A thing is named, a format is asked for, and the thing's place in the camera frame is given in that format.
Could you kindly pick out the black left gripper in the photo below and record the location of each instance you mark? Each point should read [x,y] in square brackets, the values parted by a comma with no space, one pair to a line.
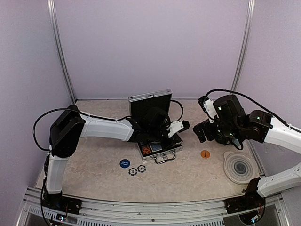
[168,142]

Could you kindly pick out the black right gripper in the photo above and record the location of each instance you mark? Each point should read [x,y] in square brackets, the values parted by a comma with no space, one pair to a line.
[211,135]

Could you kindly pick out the aluminium poker chip case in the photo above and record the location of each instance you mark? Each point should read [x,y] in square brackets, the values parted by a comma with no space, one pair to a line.
[159,141]

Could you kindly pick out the blue playing card deck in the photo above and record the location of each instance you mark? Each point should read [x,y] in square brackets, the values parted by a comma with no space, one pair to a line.
[155,147]

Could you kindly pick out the single black white chip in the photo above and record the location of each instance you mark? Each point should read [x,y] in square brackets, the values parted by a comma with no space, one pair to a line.
[141,168]

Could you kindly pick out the blue round button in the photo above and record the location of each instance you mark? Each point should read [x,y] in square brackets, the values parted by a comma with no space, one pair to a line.
[125,163]

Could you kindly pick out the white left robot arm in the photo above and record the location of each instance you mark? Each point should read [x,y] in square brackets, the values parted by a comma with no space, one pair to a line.
[72,125]

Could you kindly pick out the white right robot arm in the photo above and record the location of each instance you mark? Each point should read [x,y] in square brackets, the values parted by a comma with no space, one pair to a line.
[286,138]

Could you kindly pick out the orange round button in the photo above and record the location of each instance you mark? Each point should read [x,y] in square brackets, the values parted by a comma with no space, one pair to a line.
[205,154]

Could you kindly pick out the grey striped plate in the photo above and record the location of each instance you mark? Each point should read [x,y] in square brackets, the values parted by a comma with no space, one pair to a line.
[240,167]

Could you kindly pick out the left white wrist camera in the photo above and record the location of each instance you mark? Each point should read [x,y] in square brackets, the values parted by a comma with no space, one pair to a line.
[177,126]

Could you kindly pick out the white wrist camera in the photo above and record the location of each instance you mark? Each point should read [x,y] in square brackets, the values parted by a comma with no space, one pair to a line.
[207,106]
[177,126]

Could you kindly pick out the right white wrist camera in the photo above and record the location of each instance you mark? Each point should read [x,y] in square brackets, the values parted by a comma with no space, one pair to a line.
[207,106]

